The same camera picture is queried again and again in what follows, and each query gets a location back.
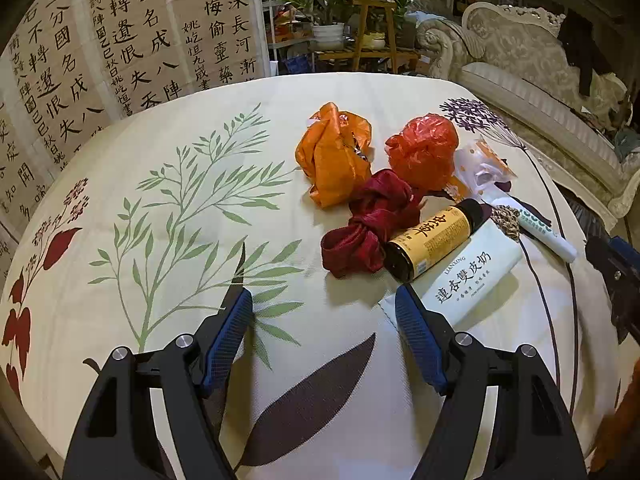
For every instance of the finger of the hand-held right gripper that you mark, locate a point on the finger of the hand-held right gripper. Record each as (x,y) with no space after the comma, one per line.
(602,260)
(625,250)

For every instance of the black clothing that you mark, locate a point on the black clothing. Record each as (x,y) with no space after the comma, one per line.
(580,45)

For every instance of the brown bottle with yellow label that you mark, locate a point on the brown bottle with yellow label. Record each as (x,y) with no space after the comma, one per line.
(430,240)

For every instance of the teal cloth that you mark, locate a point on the teal cloth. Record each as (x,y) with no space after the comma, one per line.
(627,142)

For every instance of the white tube with green print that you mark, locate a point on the white tube with green print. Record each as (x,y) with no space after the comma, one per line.
(545,237)

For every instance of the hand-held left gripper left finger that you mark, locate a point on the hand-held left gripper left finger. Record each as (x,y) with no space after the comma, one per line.
(227,340)

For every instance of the potted plant in white pot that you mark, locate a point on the potted plant in white pot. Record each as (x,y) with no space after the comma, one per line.
(327,35)

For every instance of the blue crate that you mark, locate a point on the blue crate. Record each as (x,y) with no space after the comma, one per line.
(297,66)

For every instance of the dark red ribbon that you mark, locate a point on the dark red ribbon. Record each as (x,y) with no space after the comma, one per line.
(370,220)

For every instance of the low wooden plant bench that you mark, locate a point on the low wooden plant bench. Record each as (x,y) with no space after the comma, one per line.
(340,55)

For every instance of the calligraphy paper sheet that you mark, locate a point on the calligraphy paper sheet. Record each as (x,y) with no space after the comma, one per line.
(140,35)
(215,20)

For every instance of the yellow flower pot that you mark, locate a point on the yellow flower pot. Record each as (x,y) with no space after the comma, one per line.
(374,41)

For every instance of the white sachet packet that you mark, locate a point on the white sachet packet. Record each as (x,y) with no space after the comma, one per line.
(470,275)

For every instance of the light orange plastic bag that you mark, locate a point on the light orange plastic bag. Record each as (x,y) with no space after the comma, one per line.
(330,160)

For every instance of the metal shelf rack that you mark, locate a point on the metal shelf rack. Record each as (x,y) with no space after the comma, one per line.
(272,35)

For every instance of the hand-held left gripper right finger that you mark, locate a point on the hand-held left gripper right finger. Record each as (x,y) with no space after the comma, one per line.
(420,335)

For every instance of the ornate cream sofa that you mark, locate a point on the ornate cream sofa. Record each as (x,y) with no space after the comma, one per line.
(525,90)

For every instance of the wooden stool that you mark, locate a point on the wooden stool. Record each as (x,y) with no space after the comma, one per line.
(375,4)

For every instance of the red-orange plastic bag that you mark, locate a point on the red-orange plastic bag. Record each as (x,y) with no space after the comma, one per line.
(425,152)

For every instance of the clear wrapper with orange print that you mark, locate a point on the clear wrapper with orange print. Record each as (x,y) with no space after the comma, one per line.
(480,170)

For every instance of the floral tablecloth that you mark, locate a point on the floral tablecloth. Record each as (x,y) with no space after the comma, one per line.
(175,285)

